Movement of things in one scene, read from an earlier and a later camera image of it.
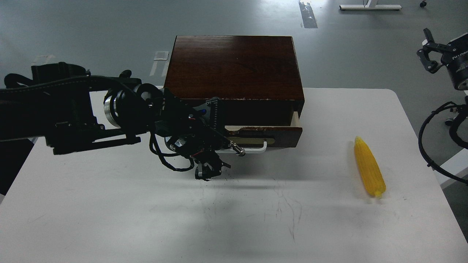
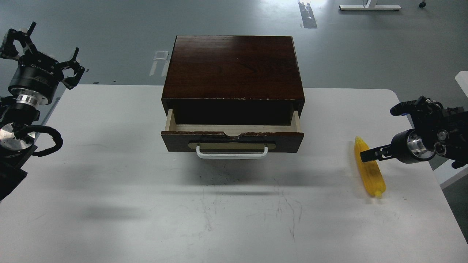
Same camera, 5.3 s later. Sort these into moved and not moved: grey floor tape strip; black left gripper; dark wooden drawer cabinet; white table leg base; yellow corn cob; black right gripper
Moved: black right gripper; black left gripper
Not moved: grey floor tape strip; yellow corn cob; white table leg base; dark wooden drawer cabinet
